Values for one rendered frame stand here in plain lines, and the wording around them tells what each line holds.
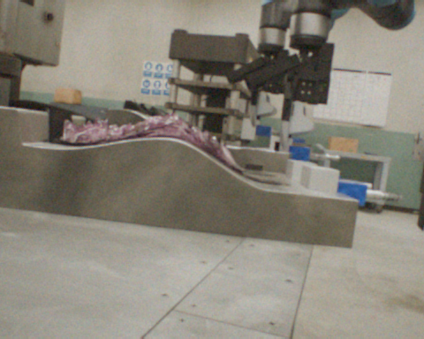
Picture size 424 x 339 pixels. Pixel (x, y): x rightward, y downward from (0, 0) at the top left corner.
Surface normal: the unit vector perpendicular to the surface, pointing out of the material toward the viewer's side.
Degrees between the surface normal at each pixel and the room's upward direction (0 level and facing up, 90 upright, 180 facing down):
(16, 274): 0
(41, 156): 90
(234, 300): 0
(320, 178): 90
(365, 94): 90
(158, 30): 90
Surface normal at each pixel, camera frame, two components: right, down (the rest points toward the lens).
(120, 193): 0.01, 0.07
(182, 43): -0.24, 0.04
